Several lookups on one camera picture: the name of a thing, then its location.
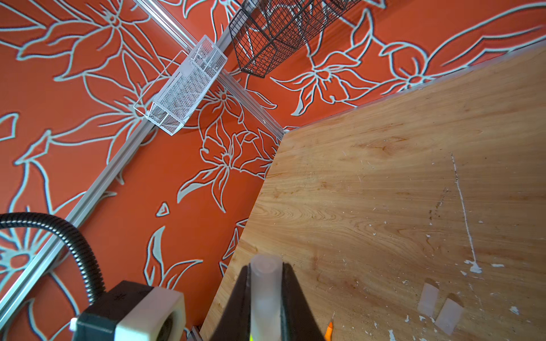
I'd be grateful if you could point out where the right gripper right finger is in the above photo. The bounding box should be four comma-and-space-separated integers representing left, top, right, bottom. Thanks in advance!
280, 263, 324, 341

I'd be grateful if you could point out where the orange marker pen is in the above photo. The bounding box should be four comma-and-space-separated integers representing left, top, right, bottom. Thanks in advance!
324, 321, 334, 341

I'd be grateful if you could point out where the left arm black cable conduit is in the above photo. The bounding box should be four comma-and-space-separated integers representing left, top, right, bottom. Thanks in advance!
0, 212, 106, 304

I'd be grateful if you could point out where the white mesh basket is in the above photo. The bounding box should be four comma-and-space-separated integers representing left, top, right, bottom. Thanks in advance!
134, 36, 228, 136

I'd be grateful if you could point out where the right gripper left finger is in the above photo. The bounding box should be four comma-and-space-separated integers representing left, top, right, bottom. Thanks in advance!
210, 265, 251, 341

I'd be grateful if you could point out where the black wire basket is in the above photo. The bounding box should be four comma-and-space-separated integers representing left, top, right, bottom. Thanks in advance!
229, 0, 358, 78

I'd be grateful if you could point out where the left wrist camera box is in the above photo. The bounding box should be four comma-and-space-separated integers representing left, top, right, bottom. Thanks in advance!
70, 281, 186, 340

